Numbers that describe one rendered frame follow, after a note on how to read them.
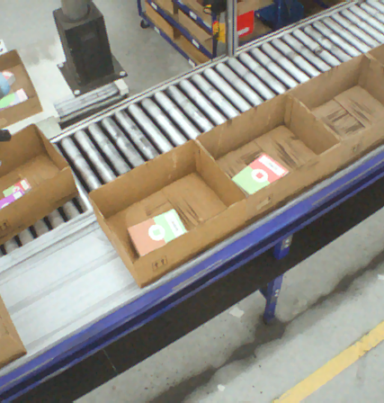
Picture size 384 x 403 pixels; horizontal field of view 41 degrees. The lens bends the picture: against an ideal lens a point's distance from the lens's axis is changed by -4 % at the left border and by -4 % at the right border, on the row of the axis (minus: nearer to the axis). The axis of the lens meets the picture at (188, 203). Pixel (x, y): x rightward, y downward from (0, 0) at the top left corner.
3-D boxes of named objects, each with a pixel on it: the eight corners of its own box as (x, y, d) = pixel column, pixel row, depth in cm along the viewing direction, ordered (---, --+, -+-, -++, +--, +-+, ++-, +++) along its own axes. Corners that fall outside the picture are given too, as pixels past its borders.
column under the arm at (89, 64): (57, 66, 244) (39, 8, 217) (106, 46, 250) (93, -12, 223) (75, 97, 230) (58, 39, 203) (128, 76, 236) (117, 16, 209)
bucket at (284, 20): (246, 40, 362) (247, 5, 338) (281, 25, 370) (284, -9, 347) (275, 64, 346) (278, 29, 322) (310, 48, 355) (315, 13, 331)
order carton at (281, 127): (283, 122, 197) (287, 89, 183) (335, 174, 182) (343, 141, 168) (195, 169, 187) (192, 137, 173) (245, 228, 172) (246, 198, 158)
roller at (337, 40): (308, 28, 258) (315, 25, 259) (382, 85, 231) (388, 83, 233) (309, 19, 254) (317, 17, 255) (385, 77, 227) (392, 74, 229)
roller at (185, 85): (186, 83, 238) (185, 75, 234) (255, 155, 212) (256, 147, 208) (176, 87, 237) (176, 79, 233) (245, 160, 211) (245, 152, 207)
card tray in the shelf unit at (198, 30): (178, 21, 324) (177, 8, 316) (218, 4, 332) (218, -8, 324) (215, 53, 304) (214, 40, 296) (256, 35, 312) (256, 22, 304)
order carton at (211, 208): (196, 169, 187) (193, 137, 173) (245, 228, 172) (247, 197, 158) (96, 222, 176) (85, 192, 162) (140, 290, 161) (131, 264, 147)
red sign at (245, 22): (252, 31, 244) (253, 9, 234) (253, 32, 244) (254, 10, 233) (224, 43, 240) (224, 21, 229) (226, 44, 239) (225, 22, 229)
